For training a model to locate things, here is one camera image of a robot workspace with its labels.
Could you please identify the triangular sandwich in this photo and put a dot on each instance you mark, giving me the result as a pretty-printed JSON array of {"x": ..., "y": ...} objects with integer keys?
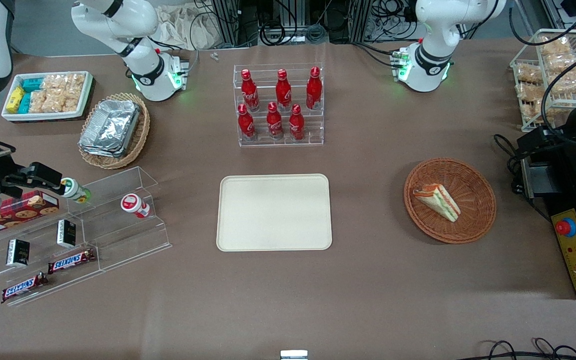
[{"x": 440, "y": 201}]

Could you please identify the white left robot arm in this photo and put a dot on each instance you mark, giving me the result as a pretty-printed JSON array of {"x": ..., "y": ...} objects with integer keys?
[{"x": 432, "y": 30}]

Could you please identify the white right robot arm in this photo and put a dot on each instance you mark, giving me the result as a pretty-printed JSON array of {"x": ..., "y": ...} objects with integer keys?
[{"x": 138, "y": 30}]

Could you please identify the white rectangular snack tray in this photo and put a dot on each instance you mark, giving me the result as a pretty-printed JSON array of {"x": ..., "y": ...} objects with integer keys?
[{"x": 48, "y": 116}]

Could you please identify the light oval wicker basket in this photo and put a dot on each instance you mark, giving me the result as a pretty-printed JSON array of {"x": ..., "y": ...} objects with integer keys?
[{"x": 140, "y": 135}]

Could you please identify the beige rectangular tray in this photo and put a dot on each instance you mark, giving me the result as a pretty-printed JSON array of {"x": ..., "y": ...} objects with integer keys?
[{"x": 274, "y": 212}]

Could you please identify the brown round wicker basket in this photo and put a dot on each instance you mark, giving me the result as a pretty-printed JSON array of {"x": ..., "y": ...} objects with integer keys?
[{"x": 472, "y": 220}]

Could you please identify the red cookie box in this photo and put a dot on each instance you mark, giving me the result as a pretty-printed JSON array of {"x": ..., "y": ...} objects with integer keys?
[{"x": 18, "y": 212}]

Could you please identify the small green-capped white bottle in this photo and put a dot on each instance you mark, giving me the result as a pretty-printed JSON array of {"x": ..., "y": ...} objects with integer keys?
[{"x": 74, "y": 189}]

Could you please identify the small black box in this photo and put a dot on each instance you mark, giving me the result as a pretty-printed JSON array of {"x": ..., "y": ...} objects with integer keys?
[
  {"x": 18, "y": 252},
  {"x": 66, "y": 233}
]

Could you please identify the clear rice cracker bag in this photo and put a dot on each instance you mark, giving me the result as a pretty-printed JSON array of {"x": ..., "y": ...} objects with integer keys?
[
  {"x": 54, "y": 101},
  {"x": 38, "y": 101},
  {"x": 54, "y": 82},
  {"x": 71, "y": 100},
  {"x": 76, "y": 82}
]

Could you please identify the teal snack packet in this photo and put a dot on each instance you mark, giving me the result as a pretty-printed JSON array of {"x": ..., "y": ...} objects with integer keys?
[
  {"x": 24, "y": 103},
  {"x": 32, "y": 84}
]

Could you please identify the yellow snack packet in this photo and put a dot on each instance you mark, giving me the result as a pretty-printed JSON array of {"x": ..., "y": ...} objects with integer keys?
[{"x": 15, "y": 99}]

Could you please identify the stacked aluminium foil containers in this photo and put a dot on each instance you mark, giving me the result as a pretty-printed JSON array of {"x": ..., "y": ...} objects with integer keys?
[{"x": 110, "y": 127}]

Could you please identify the snickers chocolate bar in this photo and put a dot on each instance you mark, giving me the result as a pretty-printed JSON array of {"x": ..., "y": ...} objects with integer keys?
[
  {"x": 23, "y": 287},
  {"x": 70, "y": 260}
]

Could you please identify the small red-capped white bottle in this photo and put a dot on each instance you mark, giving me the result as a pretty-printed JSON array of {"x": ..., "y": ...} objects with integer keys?
[{"x": 134, "y": 205}]

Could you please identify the clear acrylic stepped shelf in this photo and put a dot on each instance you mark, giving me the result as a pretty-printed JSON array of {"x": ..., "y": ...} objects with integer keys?
[{"x": 118, "y": 235}]

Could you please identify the white crumpled cloth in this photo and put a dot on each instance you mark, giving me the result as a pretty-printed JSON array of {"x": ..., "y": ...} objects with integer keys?
[{"x": 188, "y": 27}]

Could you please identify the red cola bottle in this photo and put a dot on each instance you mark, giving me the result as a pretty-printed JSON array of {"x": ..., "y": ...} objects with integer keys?
[
  {"x": 275, "y": 124},
  {"x": 250, "y": 92},
  {"x": 246, "y": 125},
  {"x": 296, "y": 125},
  {"x": 283, "y": 92},
  {"x": 314, "y": 90}
]

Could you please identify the clear acrylic bottle rack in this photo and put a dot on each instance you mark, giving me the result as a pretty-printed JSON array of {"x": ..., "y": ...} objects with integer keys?
[{"x": 312, "y": 137}]

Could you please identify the clear fried snack bag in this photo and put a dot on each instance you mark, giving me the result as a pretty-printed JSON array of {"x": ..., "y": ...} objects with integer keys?
[
  {"x": 528, "y": 92},
  {"x": 555, "y": 46},
  {"x": 528, "y": 74},
  {"x": 570, "y": 82},
  {"x": 531, "y": 111},
  {"x": 562, "y": 64}
]

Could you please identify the black appliance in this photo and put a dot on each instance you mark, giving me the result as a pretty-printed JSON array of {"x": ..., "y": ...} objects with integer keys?
[{"x": 562, "y": 165}]

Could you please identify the silver bracket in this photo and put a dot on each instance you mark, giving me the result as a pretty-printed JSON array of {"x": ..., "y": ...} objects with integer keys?
[{"x": 293, "y": 355}]

